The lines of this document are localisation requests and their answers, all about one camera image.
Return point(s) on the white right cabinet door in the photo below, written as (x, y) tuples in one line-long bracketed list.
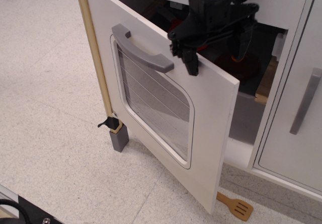
[(292, 149)]

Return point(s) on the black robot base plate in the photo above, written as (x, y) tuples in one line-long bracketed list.
[(36, 214)]

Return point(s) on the white oven door with window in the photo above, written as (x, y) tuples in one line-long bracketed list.
[(183, 120)]

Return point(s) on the grey oven tray shelf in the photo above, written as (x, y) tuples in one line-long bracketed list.
[(261, 47)]

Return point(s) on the grey oven door handle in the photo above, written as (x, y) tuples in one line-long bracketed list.
[(156, 62)]

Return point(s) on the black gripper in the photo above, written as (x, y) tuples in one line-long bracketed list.
[(210, 21)]

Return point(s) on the orange toy saucepan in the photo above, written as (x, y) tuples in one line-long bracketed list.
[(174, 23)]

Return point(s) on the grey cabinet leg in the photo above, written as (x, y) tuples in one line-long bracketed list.
[(119, 139)]

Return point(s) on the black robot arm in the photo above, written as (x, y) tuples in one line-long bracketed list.
[(210, 21)]

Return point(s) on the wooden slotted spatula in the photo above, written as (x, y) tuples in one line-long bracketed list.
[(239, 208)]

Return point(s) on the brown pot lid orange knob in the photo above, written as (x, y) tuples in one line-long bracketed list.
[(243, 70)]

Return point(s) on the silver cabinet door handle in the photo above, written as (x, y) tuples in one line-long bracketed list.
[(306, 100)]

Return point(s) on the white toy kitchen cabinet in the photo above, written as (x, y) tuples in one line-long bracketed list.
[(252, 116)]

